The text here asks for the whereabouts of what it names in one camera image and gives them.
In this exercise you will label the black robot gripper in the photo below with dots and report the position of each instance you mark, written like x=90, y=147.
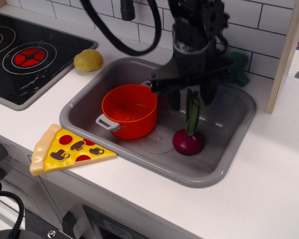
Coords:
x=205, y=67

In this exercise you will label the green toy broccoli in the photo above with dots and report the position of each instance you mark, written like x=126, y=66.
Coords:
x=239, y=61

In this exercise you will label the dark grey toy faucet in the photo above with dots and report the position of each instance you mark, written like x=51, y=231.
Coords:
x=127, y=10

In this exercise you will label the light wooden side panel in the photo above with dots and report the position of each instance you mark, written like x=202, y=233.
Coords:
x=286, y=58

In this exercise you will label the orange toy pot grey handles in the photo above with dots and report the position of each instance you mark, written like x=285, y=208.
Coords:
x=129, y=111

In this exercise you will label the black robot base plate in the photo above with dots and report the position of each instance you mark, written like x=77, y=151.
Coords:
x=35, y=228

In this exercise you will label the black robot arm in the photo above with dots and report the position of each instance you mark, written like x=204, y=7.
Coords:
x=196, y=23

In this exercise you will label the grey plastic toy sink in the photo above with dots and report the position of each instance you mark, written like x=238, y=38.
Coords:
x=223, y=124

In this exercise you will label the toy pizza slice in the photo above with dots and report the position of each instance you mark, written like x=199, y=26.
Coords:
x=60, y=149

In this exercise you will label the purple toy beet green stem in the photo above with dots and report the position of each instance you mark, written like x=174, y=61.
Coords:
x=189, y=141

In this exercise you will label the black toy stove top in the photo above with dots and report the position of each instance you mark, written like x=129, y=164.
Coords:
x=33, y=58

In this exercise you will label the yellow toy potato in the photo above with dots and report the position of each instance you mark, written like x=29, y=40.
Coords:
x=88, y=60

